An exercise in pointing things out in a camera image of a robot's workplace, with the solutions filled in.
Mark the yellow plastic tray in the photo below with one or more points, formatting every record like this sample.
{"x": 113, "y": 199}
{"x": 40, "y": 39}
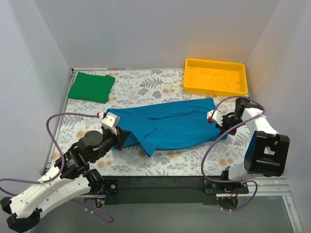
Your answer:
{"x": 215, "y": 77}

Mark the folded green t shirt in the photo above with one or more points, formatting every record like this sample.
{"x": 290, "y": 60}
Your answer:
{"x": 89, "y": 87}

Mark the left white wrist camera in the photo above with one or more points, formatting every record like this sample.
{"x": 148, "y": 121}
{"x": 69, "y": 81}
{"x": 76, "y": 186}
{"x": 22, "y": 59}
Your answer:
{"x": 109, "y": 121}

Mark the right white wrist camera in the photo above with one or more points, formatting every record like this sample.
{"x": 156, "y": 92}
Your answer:
{"x": 215, "y": 116}

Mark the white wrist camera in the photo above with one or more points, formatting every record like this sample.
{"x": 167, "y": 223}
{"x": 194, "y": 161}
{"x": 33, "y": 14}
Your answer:
{"x": 109, "y": 121}
{"x": 215, "y": 116}

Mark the aluminium frame rail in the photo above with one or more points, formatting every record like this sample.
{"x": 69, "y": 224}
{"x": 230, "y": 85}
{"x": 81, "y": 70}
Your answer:
{"x": 272, "y": 187}

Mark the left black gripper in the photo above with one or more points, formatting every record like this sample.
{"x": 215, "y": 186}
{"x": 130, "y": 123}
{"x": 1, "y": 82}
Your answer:
{"x": 119, "y": 139}

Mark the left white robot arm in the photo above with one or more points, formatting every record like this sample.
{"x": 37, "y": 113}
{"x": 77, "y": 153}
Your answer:
{"x": 68, "y": 178}

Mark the floral table mat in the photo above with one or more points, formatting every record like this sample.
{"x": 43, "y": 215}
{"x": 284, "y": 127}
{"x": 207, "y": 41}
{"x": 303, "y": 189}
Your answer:
{"x": 135, "y": 88}

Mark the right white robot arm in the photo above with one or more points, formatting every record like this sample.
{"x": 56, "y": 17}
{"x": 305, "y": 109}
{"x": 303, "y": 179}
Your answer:
{"x": 266, "y": 153}

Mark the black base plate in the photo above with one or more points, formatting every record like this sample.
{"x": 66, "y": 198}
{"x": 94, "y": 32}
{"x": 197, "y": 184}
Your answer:
{"x": 163, "y": 189}

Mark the blue t shirt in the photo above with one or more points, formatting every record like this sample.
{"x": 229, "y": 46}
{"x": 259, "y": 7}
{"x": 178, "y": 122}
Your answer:
{"x": 168, "y": 126}

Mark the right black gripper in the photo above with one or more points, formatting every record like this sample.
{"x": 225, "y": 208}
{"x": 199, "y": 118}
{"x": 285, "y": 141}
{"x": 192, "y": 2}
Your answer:
{"x": 225, "y": 124}

